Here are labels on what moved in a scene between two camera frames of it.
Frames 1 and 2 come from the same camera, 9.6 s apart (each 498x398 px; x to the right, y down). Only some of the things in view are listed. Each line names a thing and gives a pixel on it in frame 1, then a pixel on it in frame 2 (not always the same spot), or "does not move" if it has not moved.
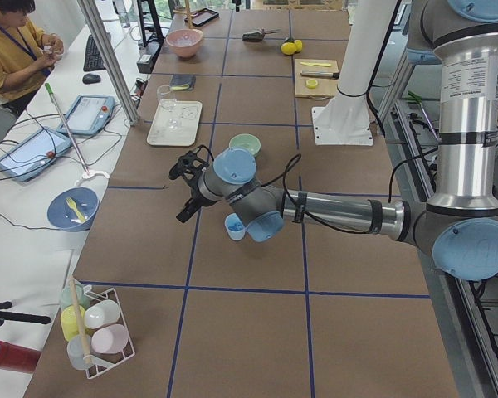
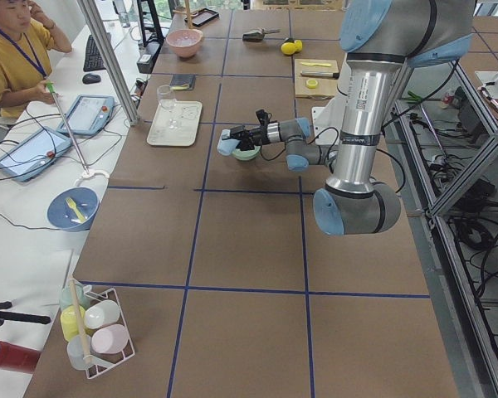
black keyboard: (93, 58) does not move
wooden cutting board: (326, 88) does not move
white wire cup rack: (96, 328) does not move
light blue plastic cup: (234, 226) → (227, 145)
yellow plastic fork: (72, 204) does not move
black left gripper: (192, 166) → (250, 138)
